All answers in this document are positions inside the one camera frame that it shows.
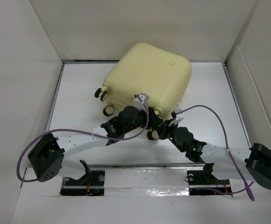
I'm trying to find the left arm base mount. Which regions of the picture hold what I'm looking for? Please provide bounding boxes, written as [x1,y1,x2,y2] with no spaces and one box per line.
[60,160,105,196]

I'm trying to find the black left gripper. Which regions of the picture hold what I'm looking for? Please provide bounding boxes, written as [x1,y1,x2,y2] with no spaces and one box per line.
[123,105,163,135]

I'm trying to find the metal rail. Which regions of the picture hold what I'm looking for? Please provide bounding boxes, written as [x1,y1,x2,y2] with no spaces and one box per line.
[89,163,204,168]

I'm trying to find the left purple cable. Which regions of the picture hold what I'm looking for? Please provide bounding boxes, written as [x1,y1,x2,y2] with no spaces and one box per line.
[17,94,150,182]

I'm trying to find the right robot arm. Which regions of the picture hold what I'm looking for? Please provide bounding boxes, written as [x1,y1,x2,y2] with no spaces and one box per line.
[157,121,271,190]

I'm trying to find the purple cable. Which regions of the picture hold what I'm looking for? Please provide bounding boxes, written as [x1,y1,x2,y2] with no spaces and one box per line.
[17,94,150,182]
[172,105,255,202]

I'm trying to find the yellow hard-shell suitcase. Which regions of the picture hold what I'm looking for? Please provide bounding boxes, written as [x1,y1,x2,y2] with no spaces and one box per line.
[93,42,193,141]

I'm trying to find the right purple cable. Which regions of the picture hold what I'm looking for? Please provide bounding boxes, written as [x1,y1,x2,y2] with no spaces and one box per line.
[172,105,255,202]

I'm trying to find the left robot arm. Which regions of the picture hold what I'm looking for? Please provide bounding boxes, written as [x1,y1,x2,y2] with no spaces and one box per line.
[28,106,163,182]

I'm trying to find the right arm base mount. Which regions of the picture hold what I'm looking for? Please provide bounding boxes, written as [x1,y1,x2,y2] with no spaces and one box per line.
[184,170,232,196]

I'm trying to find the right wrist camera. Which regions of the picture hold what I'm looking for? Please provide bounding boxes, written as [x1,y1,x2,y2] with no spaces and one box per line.
[169,109,184,126]

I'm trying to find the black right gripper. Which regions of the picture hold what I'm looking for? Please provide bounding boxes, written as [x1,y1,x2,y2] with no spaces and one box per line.
[155,119,185,153]

